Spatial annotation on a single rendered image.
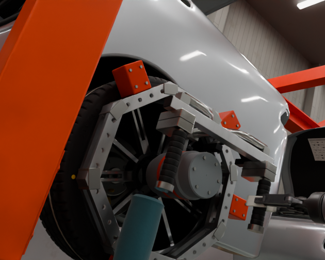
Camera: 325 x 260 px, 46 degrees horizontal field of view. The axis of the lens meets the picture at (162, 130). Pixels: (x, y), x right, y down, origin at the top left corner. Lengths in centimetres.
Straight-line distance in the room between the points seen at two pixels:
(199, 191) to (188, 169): 7
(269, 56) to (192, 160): 843
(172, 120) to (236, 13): 793
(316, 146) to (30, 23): 412
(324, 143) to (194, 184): 362
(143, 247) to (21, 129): 42
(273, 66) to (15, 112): 886
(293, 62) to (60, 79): 954
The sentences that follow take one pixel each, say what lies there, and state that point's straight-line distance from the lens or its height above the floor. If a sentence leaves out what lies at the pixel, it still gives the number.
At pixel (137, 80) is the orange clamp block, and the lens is 112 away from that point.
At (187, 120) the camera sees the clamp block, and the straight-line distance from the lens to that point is 92.
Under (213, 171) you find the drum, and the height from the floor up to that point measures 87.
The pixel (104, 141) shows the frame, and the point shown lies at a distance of 104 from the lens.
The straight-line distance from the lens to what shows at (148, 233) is 96.
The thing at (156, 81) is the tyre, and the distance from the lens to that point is 127.
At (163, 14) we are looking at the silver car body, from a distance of 166.
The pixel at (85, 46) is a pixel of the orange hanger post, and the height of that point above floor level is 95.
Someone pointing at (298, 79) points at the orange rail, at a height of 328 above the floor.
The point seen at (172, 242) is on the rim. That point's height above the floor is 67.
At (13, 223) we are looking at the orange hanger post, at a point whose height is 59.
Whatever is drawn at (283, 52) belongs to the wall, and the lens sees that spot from 989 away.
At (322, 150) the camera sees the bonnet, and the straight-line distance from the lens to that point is 463.
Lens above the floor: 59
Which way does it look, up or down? 19 degrees up
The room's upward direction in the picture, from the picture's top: 17 degrees clockwise
